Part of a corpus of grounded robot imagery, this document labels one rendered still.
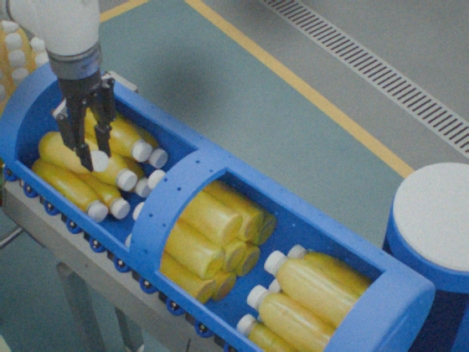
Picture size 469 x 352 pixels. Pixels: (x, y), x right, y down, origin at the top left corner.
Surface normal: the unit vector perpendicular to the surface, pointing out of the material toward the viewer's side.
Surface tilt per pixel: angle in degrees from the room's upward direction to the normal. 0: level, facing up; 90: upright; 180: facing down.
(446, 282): 90
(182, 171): 5
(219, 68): 0
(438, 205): 0
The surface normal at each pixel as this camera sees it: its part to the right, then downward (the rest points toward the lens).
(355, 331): -0.30, -0.34
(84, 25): 0.64, 0.59
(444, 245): -0.01, -0.66
